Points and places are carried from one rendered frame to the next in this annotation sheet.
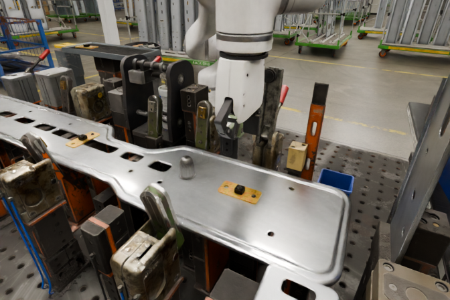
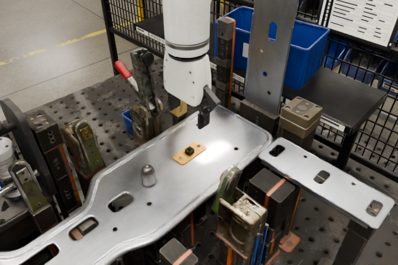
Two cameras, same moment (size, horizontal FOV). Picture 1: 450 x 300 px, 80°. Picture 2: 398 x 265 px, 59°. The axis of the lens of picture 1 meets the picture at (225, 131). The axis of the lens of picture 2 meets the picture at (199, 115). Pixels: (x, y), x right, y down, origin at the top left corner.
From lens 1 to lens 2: 0.63 m
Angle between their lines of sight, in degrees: 61
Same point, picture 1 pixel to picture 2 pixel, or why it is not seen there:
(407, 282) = (296, 106)
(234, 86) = (208, 75)
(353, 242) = not seen: hidden behind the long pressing
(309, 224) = (234, 129)
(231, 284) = (261, 181)
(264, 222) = (225, 148)
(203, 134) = (95, 152)
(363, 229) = not seen: hidden behind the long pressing
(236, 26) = (205, 35)
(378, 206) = (164, 110)
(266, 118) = (147, 94)
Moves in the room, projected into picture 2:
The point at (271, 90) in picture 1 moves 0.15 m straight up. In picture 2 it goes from (142, 69) to (135, 7)
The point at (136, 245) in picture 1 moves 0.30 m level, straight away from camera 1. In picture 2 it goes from (245, 207) to (83, 228)
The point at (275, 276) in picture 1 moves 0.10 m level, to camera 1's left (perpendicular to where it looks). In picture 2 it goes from (266, 156) to (260, 187)
